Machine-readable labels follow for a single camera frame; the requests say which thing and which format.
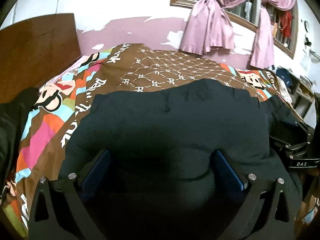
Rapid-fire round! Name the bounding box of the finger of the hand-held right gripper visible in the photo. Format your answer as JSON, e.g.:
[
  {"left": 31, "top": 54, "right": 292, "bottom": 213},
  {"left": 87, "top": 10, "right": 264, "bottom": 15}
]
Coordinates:
[
  {"left": 287, "top": 120, "right": 316, "bottom": 135},
  {"left": 269, "top": 136, "right": 313, "bottom": 155}
]

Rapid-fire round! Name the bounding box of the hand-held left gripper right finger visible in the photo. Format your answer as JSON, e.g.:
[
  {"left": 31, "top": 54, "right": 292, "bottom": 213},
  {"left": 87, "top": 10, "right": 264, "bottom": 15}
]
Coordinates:
[{"left": 212, "top": 149, "right": 293, "bottom": 240}]

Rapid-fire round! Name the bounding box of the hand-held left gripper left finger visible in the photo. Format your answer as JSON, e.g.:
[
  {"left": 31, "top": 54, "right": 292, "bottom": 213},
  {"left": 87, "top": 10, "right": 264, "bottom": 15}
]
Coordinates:
[{"left": 27, "top": 149, "right": 112, "bottom": 240}]

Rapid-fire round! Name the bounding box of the dark navy padded jacket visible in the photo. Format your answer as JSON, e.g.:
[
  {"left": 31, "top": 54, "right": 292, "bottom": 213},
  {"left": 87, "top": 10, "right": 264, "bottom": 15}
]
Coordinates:
[{"left": 59, "top": 78, "right": 313, "bottom": 240}]

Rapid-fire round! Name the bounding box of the wooden shelf unit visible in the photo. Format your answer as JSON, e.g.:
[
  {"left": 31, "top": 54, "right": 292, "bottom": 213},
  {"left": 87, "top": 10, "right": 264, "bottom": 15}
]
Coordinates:
[{"left": 290, "top": 72, "right": 317, "bottom": 120}]

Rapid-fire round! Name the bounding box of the pink tied curtain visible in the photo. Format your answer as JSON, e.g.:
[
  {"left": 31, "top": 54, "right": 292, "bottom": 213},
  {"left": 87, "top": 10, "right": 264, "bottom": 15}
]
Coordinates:
[
  {"left": 250, "top": 0, "right": 298, "bottom": 69},
  {"left": 179, "top": 0, "right": 253, "bottom": 55}
]

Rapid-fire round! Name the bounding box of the red hanging cloth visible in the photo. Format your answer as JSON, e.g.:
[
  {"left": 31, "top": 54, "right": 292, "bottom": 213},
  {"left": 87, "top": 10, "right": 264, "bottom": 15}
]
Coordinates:
[{"left": 280, "top": 11, "right": 293, "bottom": 38}]

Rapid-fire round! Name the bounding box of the colourful printed blanket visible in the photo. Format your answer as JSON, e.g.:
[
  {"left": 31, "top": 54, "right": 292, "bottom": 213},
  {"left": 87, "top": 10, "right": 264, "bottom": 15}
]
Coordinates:
[{"left": 0, "top": 42, "right": 293, "bottom": 238}]

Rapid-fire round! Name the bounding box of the wooden framed barred window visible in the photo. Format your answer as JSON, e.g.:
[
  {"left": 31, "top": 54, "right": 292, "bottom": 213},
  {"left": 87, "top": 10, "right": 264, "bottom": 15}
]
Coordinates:
[{"left": 170, "top": 0, "right": 299, "bottom": 59}]

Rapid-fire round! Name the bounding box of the brown wooden headboard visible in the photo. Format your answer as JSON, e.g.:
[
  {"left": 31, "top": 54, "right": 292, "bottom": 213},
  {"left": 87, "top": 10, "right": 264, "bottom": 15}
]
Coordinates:
[{"left": 0, "top": 13, "right": 82, "bottom": 90}]

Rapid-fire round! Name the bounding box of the thin wall cable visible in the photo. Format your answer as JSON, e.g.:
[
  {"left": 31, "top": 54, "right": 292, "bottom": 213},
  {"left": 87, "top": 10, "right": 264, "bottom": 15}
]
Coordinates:
[{"left": 54, "top": 0, "right": 67, "bottom": 33}]

